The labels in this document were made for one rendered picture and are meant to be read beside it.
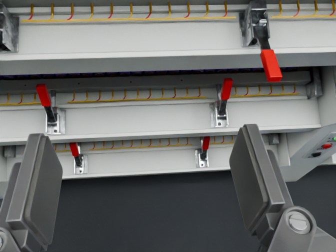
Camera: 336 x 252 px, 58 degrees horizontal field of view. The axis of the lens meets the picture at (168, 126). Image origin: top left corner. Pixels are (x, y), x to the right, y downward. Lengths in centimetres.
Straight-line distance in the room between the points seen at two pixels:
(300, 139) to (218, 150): 18
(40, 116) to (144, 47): 25
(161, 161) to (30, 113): 30
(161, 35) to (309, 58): 18
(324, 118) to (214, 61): 27
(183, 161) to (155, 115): 21
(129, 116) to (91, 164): 22
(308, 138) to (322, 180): 32
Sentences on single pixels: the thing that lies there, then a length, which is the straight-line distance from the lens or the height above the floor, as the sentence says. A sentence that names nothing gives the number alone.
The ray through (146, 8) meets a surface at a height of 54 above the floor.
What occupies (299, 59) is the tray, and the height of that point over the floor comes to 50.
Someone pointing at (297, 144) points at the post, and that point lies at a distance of 66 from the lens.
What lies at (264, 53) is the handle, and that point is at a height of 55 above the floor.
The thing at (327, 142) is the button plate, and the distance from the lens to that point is 65.
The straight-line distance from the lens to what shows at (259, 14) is 35.
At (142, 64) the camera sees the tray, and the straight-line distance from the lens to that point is 36.
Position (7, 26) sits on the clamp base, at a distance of 36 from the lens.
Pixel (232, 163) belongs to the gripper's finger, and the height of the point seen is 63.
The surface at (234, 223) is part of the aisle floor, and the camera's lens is 81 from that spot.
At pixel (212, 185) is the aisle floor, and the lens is 82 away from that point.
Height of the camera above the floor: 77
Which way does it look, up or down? 62 degrees down
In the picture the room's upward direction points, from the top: 6 degrees clockwise
